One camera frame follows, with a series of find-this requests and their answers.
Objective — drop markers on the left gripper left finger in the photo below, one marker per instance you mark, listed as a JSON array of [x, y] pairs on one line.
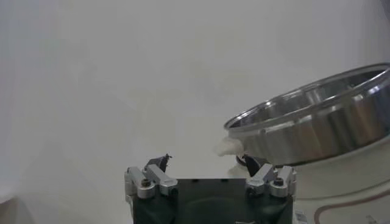
[[161, 180]]

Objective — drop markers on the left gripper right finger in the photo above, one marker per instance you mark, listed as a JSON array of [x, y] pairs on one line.
[[263, 179]]

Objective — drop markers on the stainless steel steamer basket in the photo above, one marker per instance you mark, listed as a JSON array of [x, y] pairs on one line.
[[320, 134]]

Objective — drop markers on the white electric cooker base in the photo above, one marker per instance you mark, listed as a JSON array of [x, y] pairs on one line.
[[335, 188]]

